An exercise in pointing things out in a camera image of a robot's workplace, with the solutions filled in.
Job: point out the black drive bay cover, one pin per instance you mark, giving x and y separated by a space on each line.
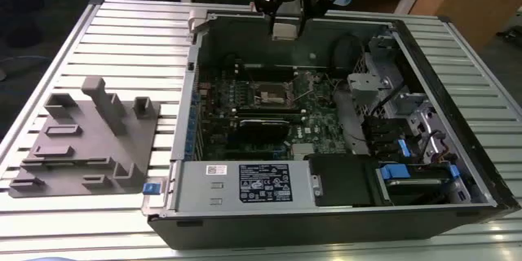
342 181

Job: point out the blue case latch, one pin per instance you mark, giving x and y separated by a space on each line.
152 189

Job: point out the silver heatsink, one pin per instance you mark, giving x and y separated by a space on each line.
302 149

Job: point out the green motherboard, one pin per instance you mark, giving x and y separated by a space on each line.
322 126

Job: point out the black round fan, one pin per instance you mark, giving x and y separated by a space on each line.
349 59

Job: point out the grey metal bracket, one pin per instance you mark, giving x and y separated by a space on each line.
365 86

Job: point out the black graphics card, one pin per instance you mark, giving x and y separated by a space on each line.
264 132

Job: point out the silver CPU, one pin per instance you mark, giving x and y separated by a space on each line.
286 31

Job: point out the black chair base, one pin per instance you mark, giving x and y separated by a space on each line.
512 33

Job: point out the hard disk with blue carrier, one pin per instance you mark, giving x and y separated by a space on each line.
393 171

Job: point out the black PC case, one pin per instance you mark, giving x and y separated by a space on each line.
286 230

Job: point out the grey parts rack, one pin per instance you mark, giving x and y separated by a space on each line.
94 157

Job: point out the dark office chair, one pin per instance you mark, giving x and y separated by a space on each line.
21 10

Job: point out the CPU socket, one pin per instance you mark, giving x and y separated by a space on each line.
272 96

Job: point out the silver power supply unit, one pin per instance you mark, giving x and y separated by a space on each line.
196 187

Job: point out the silver drive cage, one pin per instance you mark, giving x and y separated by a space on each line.
408 102

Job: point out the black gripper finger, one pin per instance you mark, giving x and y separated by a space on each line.
272 13
306 13

